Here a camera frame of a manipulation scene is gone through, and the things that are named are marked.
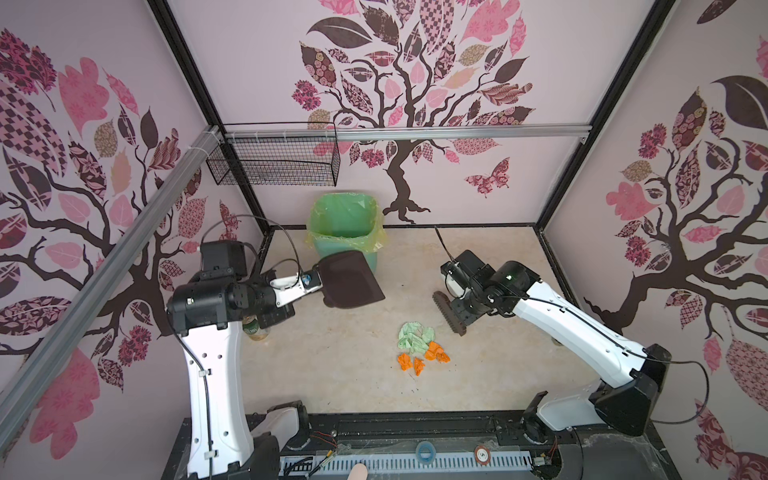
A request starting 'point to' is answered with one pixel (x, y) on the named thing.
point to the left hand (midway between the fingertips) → (288, 297)
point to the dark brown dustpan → (348, 280)
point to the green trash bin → (324, 246)
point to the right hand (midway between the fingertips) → (463, 303)
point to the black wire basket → (278, 162)
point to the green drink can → (250, 325)
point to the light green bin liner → (350, 216)
